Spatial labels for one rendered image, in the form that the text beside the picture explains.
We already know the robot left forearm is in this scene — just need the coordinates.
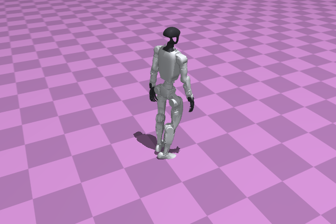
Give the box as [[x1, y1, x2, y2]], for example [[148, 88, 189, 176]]
[[149, 69, 158, 87]]

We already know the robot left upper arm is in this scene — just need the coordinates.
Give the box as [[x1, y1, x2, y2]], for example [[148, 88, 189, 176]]
[[151, 46, 162, 72]]

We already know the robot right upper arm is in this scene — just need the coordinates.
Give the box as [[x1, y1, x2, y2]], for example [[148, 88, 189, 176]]
[[175, 53, 188, 83]]

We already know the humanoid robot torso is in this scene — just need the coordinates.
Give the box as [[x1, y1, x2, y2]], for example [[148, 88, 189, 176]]
[[158, 44, 181, 100]]

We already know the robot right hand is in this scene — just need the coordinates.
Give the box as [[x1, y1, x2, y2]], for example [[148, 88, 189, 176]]
[[187, 97, 194, 112]]

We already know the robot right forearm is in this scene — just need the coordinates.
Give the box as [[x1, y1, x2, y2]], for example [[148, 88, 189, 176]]
[[183, 76, 193, 99]]

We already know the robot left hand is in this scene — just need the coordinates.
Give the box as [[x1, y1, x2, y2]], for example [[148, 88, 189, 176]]
[[149, 83, 158, 102]]

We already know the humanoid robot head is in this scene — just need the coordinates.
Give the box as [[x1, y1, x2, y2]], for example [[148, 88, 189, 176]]
[[163, 27, 181, 52]]

